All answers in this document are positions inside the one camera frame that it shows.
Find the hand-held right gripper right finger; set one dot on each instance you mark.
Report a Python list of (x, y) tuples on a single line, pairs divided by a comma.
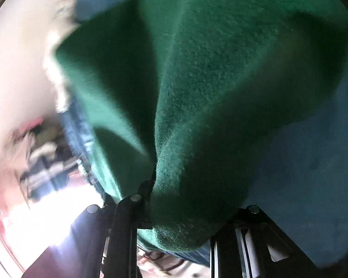
[(249, 246)]

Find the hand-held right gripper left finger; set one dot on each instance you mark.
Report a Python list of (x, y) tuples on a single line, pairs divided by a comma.
[(130, 237)]

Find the green varsity jacket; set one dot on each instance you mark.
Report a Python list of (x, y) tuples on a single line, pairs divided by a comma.
[(208, 98)]

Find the light blue duvet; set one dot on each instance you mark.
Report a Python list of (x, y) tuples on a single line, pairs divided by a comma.
[(307, 179)]

